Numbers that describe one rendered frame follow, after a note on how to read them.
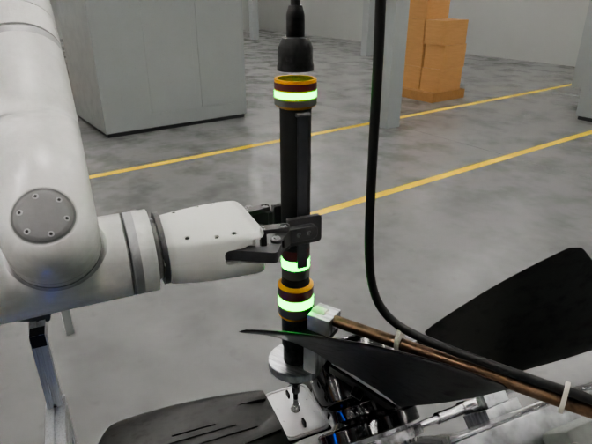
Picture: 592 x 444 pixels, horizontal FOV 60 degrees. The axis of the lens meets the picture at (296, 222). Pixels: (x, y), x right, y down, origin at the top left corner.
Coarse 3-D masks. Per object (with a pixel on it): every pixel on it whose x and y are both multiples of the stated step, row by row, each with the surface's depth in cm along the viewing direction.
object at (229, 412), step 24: (168, 408) 73; (192, 408) 71; (216, 408) 70; (240, 408) 70; (264, 408) 70; (120, 432) 69; (144, 432) 67; (168, 432) 66; (192, 432) 66; (216, 432) 65; (240, 432) 66; (264, 432) 65
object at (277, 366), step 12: (312, 312) 61; (336, 312) 61; (312, 324) 61; (324, 324) 60; (324, 336) 60; (276, 348) 68; (276, 360) 66; (312, 360) 63; (324, 360) 65; (276, 372) 64; (288, 372) 64; (300, 372) 64; (312, 372) 64
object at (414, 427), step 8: (416, 424) 71; (384, 432) 67; (392, 432) 67; (400, 432) 66; (408, 432) 66; (416, 432) 68; (360, 440) 67; (368, 440) 66; (376, 440) 65; (384, 440) 65; (392, 440) 65; (400, 440) 65
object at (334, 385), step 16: (352, 336) 71; (320, 384) 71; (336, 384) 69; (320, 400) 71; (336, 400) 69; (352, 400) 68; (368, 400) 69; (336, 416) 70; (352, 416) 69; (368, 416) 68; (384, 416) 66; (400, 416) 66; (416, 416) 69; (336, 432) 67; (352, 432) 65; (368, 432) 65
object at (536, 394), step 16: (336, 320) 60; (368, 336) 58; (384, 336) 57; (416, 352) 55; (432, 352) 54; (464, 368) 53; (480, 368) 52; (512, 384) 50; (528, 384) 50; (544, 400) 49; (560, 400) 48; (576, 400) 48
